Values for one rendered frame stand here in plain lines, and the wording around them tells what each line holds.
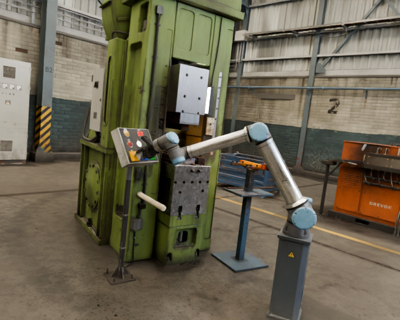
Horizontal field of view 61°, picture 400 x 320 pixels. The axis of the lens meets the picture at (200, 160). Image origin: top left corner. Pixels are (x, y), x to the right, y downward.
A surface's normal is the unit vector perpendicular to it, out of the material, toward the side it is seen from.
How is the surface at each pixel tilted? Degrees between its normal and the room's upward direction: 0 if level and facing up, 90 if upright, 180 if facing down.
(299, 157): 90
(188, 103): 90
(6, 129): 90
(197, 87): 90
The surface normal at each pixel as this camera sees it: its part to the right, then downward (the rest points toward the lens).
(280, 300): -0.40, 0.07
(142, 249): 0.56, 0.16
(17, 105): 0.72, 0.16
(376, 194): -0.69, 0.00
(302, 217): -0.13, 0.17
